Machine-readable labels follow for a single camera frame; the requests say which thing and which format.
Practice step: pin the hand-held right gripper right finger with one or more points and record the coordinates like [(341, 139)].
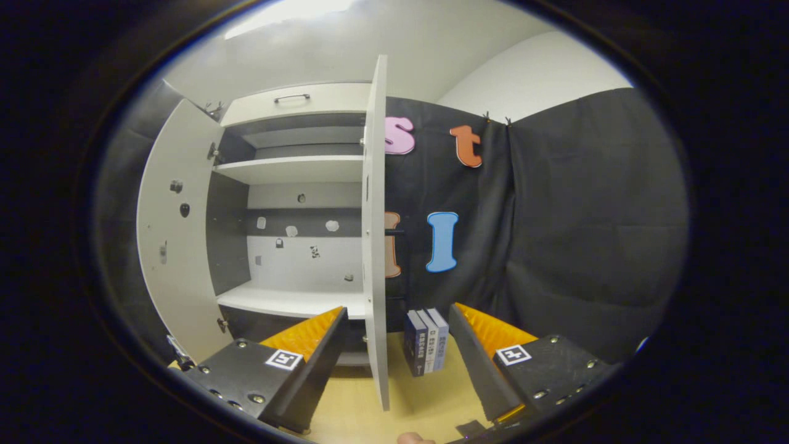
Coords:
[(474, 364)]

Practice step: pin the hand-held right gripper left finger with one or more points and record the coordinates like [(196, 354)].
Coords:
[(320, 364)]

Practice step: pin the white cabinet door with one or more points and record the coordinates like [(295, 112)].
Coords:
[(375, 185), (185, 290)]

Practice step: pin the white and grey cabinet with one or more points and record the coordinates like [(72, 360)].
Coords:
[(290, 169)]

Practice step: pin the white cabinet drawer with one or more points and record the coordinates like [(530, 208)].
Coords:
[(339, 102)]

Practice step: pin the light blue book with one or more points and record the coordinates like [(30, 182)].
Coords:
[(441, 342)]

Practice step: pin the grey book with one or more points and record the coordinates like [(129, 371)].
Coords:
[(431, 345)]

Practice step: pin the dark blue book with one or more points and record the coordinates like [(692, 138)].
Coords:
[(416, 345)]

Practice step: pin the black backdrop cloth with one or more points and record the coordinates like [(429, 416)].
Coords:
[(585, 216)]

